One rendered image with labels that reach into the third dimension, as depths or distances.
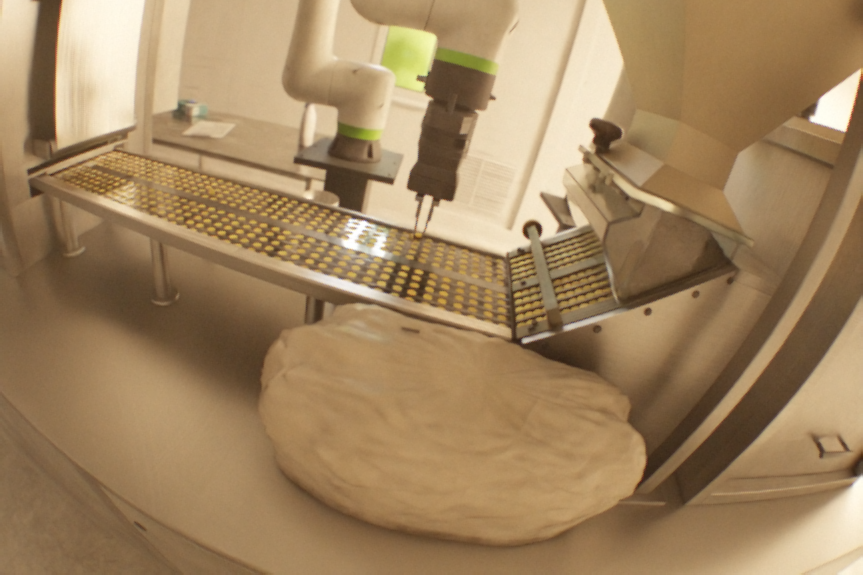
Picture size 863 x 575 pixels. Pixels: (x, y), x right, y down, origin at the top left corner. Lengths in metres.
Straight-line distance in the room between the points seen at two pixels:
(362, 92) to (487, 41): 0.51
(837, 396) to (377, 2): 0.86
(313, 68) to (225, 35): 2.54
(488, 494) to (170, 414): 0.37
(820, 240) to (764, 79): 0.17
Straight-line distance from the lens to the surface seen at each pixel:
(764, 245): 0.63
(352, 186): 1.04
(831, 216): 0.44
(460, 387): 0.32
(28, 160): 0.81
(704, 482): 0.63
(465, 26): 0.52
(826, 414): 0.74
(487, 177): 2.90
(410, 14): 0.52
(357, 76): 0.98
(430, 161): 0.56
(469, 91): 0.53
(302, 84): 1.00
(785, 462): 0.80
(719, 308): 0.49
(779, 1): 0.44
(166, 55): 1.08
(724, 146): 0.48
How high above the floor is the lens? 1.21
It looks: 27 degrees down
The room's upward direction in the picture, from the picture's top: 16 degrees clockwise
